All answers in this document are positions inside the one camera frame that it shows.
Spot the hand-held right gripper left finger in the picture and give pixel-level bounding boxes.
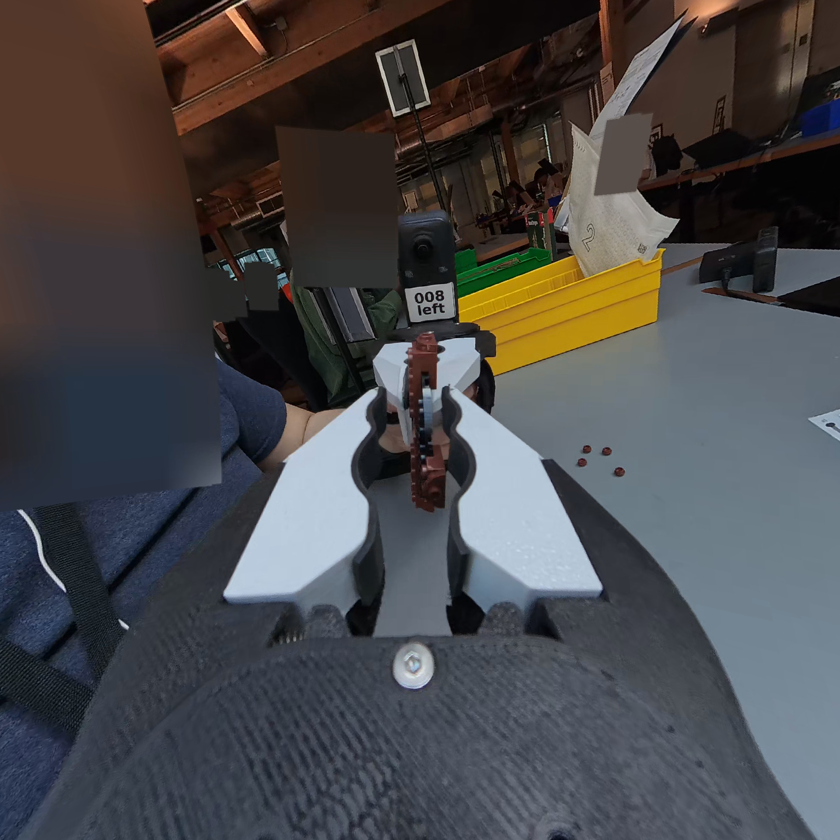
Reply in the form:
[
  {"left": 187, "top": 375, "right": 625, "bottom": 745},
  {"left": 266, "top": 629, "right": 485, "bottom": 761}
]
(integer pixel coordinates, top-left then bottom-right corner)
[{"left": 223, "top": 386, "right": 395, "bottom": 606}]

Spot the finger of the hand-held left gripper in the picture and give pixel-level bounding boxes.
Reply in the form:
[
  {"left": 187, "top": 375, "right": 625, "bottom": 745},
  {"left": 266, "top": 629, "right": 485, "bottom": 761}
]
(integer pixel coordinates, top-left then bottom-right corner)
[
  {"left": 434, "top": 337, "right": 485, "bottom": 396},
  {"left": 373, "top": 341, "right": 422, "bottom": 442}
]

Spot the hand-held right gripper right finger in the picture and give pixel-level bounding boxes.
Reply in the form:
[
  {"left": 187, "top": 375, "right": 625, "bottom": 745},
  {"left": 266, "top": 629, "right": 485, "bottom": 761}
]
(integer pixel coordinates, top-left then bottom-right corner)
[{"left": 438, "top": 386, "right": 604, "bottom": 609}]

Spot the brown black brick assembly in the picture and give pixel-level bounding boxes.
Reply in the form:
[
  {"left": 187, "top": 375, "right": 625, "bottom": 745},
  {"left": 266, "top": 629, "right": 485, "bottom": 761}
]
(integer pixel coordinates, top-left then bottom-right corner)
[{"left": 406, "top": 331, "right": 454, "bottom": 511}]

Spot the grey desk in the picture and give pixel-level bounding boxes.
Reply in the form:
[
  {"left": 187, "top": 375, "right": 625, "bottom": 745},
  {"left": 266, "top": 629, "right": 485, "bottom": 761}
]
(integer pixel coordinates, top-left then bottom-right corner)
[{"left": 453, "top": 243, "right": 840, "bottom": 840}]

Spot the person's left hand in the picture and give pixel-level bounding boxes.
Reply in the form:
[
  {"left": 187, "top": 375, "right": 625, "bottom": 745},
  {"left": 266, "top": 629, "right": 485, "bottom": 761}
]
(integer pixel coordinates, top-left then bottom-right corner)
[{"left": 381, "top": 403, "right": 409, "bottom": 455}]

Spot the grey flat panel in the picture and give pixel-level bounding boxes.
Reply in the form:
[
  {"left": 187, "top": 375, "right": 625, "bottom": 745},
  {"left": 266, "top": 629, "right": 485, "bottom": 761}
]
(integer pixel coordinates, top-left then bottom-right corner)
[{"left": 322, "top": 287, "right": 379, "bottom": 343}]

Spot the yellow plastic bin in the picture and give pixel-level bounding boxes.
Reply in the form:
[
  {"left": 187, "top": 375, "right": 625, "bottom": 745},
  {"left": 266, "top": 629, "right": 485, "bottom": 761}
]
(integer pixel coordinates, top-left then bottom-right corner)
[{"left": 457, "top": 249, "right": 665, "bottom": 376}]

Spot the green red carton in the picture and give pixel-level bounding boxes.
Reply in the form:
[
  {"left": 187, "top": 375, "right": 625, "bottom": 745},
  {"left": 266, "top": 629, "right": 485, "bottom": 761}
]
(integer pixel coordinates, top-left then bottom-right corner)
[{"left": 525, "top": 210, "right": 559, "bottom": 253}]

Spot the person in navy shirt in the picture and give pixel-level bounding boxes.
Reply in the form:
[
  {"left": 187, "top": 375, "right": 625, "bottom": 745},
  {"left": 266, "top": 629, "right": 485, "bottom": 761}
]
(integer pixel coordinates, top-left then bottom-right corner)
[{"left": 0, "top": 357, "right": 287, "bottom": 840}]

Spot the white framed light panel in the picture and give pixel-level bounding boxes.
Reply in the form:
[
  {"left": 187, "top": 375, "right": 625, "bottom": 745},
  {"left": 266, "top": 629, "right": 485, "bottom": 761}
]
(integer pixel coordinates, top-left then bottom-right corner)
[{"left": 375, "top": 39, "right": 432, "bottom": 119}]

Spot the white numbered paper bag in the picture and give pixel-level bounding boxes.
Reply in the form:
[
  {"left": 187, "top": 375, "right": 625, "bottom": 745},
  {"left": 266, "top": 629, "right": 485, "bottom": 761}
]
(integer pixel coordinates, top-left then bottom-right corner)
[{"left": 566, "top": 121, "right": 680, "bottom": 277}]

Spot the black power adapter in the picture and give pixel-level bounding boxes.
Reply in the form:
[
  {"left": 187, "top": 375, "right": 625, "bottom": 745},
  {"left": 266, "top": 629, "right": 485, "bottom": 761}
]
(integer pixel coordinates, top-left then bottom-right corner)
[{"left": 699, "top": 241, "right": 757, "bottom": 284}]

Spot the white printed paper sheet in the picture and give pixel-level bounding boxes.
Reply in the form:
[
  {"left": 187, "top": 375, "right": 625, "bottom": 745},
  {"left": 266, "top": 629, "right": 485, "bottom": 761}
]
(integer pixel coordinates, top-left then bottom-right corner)
[{"left": 588, "top": 10, "right": 698, "bottom": 142}]

